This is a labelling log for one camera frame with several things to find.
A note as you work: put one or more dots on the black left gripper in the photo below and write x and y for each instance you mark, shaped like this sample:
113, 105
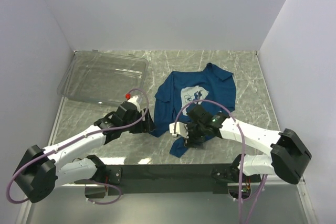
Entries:
147, 125

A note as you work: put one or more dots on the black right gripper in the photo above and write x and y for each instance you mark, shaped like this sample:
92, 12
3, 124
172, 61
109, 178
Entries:
190, 140

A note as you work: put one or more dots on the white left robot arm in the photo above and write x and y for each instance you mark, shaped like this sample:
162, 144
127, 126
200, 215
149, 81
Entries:
41, 170

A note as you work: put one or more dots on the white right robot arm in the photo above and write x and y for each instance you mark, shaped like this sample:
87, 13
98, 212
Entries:
282, 153

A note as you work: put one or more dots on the clear plastic bin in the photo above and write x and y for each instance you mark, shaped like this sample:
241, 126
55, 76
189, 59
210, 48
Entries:
102, 78

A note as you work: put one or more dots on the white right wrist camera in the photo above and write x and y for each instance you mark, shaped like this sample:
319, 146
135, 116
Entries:
178, 129

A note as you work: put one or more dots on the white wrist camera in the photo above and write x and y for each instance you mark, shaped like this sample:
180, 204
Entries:
134, 99
178, 129

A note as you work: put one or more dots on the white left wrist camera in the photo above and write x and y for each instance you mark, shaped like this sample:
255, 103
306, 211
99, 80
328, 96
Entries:
134, 99

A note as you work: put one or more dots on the aluminium rail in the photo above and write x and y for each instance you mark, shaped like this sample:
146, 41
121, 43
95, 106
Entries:
302, 182

